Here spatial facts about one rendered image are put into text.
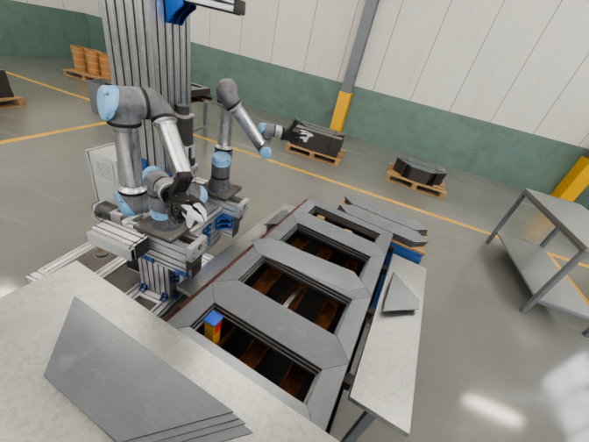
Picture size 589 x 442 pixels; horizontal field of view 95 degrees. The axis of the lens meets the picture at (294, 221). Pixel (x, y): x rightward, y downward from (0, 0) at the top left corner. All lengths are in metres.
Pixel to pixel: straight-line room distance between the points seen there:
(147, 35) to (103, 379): 1.24
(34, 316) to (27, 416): 0.32
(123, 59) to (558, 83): 8.52
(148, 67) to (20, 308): 1.02
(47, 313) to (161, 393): 0.49
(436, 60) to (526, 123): 2.63
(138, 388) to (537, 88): 8.77
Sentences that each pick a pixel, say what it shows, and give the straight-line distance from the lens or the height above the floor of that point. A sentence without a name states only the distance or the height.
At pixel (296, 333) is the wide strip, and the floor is 0.87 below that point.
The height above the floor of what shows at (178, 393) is 1.07.
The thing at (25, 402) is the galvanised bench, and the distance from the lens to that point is 1.07.
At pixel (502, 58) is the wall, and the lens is 8.53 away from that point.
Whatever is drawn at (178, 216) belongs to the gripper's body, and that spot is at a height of 1.42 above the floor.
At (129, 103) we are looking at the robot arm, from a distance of 1.20.
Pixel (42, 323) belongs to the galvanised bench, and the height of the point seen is 1.05.
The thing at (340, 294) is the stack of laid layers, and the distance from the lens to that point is 1.56.
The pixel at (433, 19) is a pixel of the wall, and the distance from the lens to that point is 8.32.
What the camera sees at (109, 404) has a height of 1.07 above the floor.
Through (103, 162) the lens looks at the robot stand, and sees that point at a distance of 1.80.
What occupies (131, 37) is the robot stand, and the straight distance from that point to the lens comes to 1.52.
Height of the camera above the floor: 1.94
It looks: 33 degrees down
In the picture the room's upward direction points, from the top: 14 degrees clockwise
